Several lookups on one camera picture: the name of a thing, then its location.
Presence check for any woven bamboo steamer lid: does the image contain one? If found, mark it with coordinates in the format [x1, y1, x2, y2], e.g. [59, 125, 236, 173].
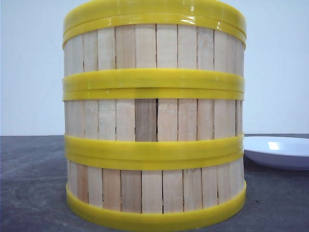
[63, 0, 246, 33]

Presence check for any white plate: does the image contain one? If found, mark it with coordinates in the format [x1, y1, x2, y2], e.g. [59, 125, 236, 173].
[244, 136, 309, 171]

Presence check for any bamboo steamer basket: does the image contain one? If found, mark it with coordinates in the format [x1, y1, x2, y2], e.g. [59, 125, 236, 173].
[63, 12, 246, 100]
[64, 99, 243, 170]
[66, 158, 246, 232]

